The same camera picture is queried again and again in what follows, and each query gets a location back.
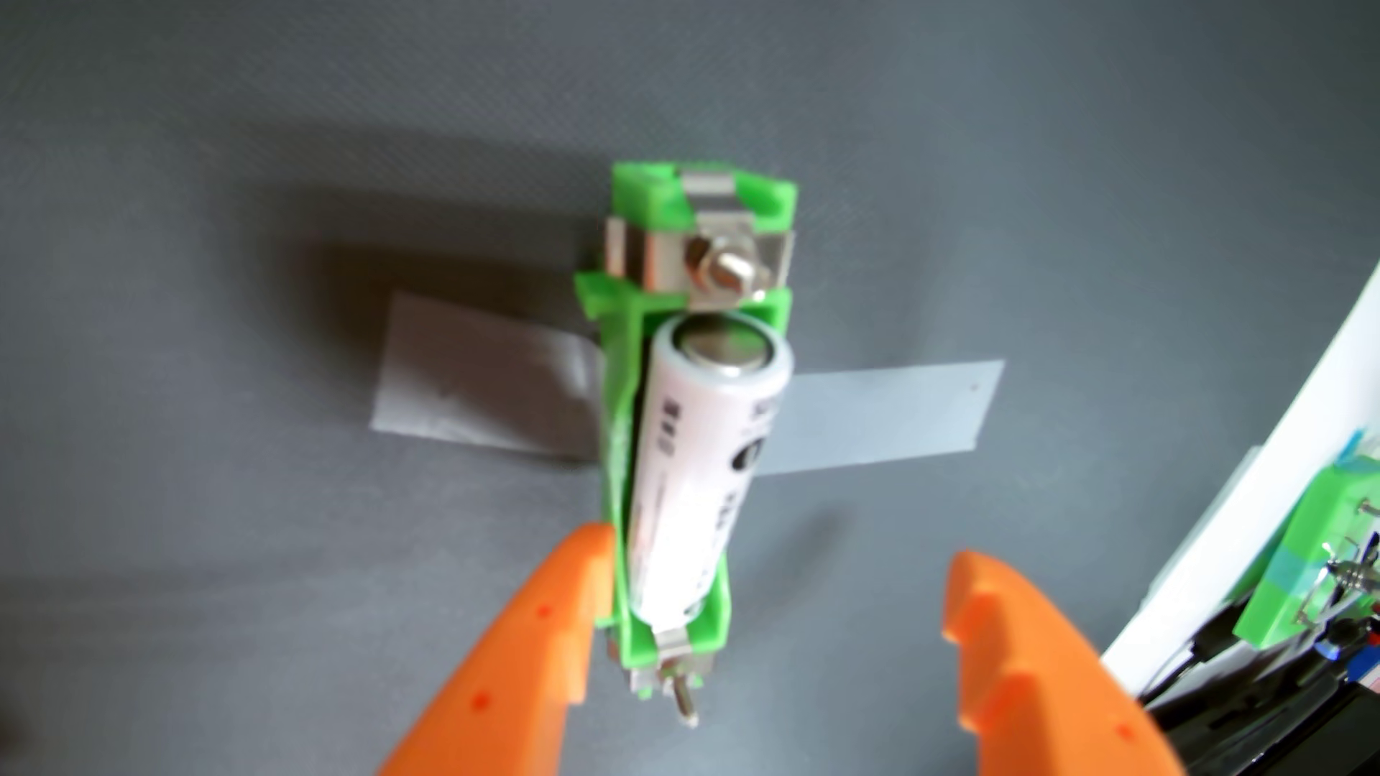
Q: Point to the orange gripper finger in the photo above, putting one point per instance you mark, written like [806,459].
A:
[1035,668]
[518,668]

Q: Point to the clear tape strip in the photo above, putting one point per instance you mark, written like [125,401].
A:
[474,377]

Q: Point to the blue and red box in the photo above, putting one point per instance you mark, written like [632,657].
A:
[1358,663]

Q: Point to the white cylindrical battery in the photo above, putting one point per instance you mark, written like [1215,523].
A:
[695,474]

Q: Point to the green block with metal terminals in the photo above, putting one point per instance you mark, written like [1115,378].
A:
[1299,571]

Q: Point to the green battery holder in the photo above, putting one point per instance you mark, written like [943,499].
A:
[647,205]

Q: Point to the dark grey mat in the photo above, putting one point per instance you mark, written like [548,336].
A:
[216,539]

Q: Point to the black laptop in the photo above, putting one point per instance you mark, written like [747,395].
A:
[1272,733]

